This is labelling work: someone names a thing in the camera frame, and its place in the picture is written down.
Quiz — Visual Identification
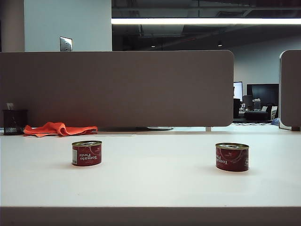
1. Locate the red tomato paste can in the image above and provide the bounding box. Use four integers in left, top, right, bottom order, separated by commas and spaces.
71, 140, 103, 167
215, 142, 250, 172

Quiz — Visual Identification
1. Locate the red tomato paste can, barcode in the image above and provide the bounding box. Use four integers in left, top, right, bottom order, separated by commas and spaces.
71, 140, 103, 167

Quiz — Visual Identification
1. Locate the white lit monitor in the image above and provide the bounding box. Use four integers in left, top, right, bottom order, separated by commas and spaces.
233, 81, 243, 100

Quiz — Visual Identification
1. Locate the orange cloth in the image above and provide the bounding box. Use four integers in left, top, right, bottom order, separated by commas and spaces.
23, 121, 98, 137

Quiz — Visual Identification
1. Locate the black round ottoman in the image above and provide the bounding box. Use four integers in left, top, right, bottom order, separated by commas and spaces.
244, 110, 269, 121

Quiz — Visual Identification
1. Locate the long ceiling light strip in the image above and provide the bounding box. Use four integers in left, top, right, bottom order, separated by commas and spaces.
111, 17, 301, 25

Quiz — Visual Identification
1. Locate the large black screen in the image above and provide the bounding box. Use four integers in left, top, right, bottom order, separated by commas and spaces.
246, 83, 280, 111

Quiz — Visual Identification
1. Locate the black mesh pen holder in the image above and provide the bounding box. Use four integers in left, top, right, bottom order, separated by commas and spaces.
2, 109, 28, 136

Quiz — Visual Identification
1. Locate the narrow grey desk divider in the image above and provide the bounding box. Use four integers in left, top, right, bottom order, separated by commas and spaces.
279, 49, 301, 130

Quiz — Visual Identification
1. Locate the metal wall plate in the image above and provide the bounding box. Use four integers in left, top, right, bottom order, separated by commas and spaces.
59, 36, 73, 52

